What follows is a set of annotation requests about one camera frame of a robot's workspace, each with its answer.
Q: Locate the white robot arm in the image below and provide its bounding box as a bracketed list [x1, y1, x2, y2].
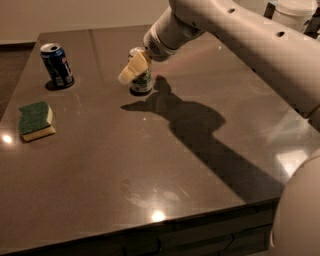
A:
[118, 0, 320, 256]

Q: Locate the green yellow sponge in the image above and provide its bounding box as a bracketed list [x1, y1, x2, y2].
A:
[18, 101, 56, 142]

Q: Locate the white green 7up can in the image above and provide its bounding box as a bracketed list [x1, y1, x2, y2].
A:
[128, 46, 153, 95]

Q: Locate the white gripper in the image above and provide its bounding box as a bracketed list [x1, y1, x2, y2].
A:
[118, 7, 203, 84]

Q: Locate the dark post behind table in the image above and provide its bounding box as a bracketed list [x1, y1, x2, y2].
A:
[263, 1, 275, 19]

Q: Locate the blue pepsi can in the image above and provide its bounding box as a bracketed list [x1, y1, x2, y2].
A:
[40, 43, 74, 88]

